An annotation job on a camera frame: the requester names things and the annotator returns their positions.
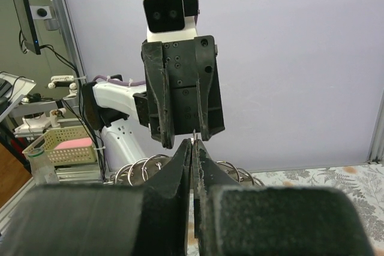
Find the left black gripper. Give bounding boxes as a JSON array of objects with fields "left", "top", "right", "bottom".
[{"left": 136, "top": 35, "right": 225, "bottom": 149}]

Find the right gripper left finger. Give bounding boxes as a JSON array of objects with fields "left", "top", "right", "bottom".
[{"left": 1, "top": 140, "right": 191, "bottom": 255}]

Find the black monitor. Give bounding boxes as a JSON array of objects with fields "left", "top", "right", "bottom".
[{"left": 13, "top": 0, "right": 41, "bottom": 55}]

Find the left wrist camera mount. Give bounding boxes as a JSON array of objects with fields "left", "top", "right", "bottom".
[{"left": 143, "top": 0, "right": 200, "bottom": 43}]

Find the cream plastic basket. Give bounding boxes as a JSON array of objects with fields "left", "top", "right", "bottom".
[{"left": 22, "top": 126, "right": 97, "bottom": 166}]

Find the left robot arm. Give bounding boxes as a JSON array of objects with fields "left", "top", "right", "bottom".
[{"left": 82, "top": 35, "right": 225, "bottom": 149}]

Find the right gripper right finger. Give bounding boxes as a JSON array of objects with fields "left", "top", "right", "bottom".
[{"left": 191, "top": 140, "right": 374, "bottom": 255}]

